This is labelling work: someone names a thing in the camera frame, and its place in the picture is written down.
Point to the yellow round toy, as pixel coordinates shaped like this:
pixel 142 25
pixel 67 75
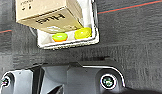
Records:
pixel 83 33

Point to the yellow-green round toy orange rim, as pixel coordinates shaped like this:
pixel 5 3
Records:
pixel 59 37

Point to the large brown cardboard box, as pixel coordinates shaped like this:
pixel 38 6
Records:
pixel 43 15

